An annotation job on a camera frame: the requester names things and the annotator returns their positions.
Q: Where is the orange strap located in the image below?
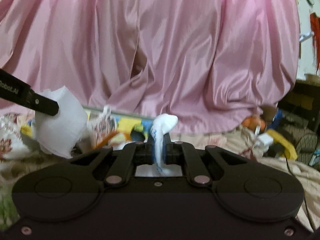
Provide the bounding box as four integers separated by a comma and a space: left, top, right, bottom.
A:
93, 129, 119, 149

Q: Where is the yellow cloth item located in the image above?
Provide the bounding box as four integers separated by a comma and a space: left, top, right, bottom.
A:
266, 129, 298, 160

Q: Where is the orange plush toy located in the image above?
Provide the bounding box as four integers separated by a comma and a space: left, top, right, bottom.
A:
241, 115, 266, 132

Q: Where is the pink satin curtain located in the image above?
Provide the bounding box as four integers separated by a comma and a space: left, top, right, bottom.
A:
1, 0, 299, 133

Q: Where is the white cloth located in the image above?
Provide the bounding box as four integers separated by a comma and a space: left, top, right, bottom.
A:
35, 86, 87, 159

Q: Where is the red wall hanging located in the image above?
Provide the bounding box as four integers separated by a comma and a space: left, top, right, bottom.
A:
310, 12, 320, 73

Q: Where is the white patterned fabric pouch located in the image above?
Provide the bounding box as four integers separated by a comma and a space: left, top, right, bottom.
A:
87, 105, 117, 149

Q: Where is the quilted brown bag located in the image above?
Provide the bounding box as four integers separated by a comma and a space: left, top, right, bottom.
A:
286, 125, 318, 165

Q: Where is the grey cardboard tray box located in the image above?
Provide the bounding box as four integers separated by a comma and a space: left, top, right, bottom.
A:
84, 107, 153, 144

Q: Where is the white charger adapter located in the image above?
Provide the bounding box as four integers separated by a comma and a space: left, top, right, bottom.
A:
254, 133, 273, 147

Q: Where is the white blue sock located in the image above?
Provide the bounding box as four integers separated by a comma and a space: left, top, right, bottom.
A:
150, 113, 178, 177

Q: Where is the beige blanket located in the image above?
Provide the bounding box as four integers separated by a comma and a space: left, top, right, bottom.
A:
260, 157, 320, 231

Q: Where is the beige bowl on shelf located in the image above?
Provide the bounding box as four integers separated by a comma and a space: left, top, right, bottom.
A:
304, 74, 320, 84

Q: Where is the dark wooden shelf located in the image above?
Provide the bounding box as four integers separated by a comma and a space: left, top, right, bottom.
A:
278, 80, 319, 135

